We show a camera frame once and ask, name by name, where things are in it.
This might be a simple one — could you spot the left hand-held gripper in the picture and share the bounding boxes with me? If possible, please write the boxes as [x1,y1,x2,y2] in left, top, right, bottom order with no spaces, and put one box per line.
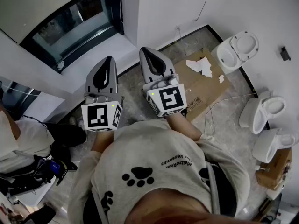
[81,56,125,133]

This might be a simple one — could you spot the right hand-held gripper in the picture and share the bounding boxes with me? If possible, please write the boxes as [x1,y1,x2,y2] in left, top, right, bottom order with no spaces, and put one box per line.
[139,47,188,119]

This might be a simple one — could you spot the white roller window blind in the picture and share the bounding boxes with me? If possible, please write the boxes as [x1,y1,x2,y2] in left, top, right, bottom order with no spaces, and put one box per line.
[0,0,120,44]

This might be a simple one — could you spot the person's right forearm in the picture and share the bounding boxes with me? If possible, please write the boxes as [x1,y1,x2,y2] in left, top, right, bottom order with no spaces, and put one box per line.
[164,112,203,141]

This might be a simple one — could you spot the person's left forearm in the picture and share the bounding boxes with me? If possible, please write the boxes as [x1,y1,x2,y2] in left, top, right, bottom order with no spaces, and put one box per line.
[91,129,115,154]

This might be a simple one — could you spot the large torn white paper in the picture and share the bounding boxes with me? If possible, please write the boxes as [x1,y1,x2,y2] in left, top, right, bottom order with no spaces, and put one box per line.
[186,56,214,79]

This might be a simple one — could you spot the large brown cardboard box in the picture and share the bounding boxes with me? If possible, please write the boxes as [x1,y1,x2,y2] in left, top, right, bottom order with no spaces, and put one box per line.
[172,49,231,122]

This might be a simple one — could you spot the dark-framed window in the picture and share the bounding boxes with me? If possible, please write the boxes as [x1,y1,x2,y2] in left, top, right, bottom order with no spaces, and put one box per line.
[20,0,125,75]

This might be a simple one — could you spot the white window sill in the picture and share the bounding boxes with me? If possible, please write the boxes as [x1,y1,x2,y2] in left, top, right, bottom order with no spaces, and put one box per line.
[0,29,141,123]

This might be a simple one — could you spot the white toilet with raised lid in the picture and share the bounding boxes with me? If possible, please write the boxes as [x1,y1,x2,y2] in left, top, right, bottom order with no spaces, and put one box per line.
[211,30,260,75]

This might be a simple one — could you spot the person's grey paw-print shirt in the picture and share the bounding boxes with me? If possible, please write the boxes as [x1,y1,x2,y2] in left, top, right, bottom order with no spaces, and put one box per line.
[67,119,252,224]

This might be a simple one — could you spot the dark glass pane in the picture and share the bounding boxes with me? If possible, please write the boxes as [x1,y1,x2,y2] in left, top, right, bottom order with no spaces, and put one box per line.
[0,77,42,121]

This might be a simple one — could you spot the white low table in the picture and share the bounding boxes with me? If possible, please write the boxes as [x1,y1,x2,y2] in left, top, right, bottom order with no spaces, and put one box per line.
[14,176,57,207]

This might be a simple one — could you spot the person's head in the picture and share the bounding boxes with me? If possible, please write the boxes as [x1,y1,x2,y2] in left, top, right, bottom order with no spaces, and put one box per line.
[129,189,236,224]

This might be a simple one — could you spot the small brown cardboard box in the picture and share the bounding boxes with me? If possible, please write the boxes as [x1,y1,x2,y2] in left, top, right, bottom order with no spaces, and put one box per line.
[255,148,292,191]

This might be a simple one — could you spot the black electronics clutter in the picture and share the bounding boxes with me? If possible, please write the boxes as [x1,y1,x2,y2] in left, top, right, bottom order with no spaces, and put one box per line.
[254,192,284,224]

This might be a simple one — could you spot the white plugged wall cable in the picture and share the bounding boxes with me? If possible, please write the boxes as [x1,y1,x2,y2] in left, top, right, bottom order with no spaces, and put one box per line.
[175,26,188,57]

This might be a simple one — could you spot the white floor cable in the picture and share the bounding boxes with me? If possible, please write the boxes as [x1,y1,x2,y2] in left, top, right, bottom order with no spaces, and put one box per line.
[204,92,258,135]

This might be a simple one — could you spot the thin hanging wall wire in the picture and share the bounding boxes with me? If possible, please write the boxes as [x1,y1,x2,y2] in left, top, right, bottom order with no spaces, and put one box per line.
[194,0,214,22]

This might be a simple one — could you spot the black equipment bundle with cables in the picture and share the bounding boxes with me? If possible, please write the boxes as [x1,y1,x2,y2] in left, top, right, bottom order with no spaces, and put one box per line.
[0,154,79,197]

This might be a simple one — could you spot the black wall bracket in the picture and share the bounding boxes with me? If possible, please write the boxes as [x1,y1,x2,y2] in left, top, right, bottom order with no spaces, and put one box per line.
[280,46,292,62]

